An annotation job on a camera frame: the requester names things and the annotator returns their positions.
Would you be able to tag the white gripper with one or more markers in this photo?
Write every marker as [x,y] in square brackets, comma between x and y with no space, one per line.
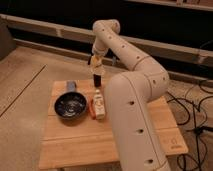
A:
[99,49]

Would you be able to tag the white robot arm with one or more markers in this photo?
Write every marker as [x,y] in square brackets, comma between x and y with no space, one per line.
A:
[126,97]

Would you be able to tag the blue grey eraser block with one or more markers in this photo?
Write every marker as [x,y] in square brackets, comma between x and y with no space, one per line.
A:
[71,86]

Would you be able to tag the dark small jar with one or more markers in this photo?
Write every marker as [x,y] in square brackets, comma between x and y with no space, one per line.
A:
[97,80]

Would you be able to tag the orange carrot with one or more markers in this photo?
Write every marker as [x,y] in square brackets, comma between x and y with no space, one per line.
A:
[91,110]

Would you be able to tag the white bottle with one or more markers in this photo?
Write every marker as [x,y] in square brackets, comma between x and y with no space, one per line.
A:
[98,104]

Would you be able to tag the wooden board table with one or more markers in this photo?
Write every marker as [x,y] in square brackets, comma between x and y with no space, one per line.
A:
[84,141]

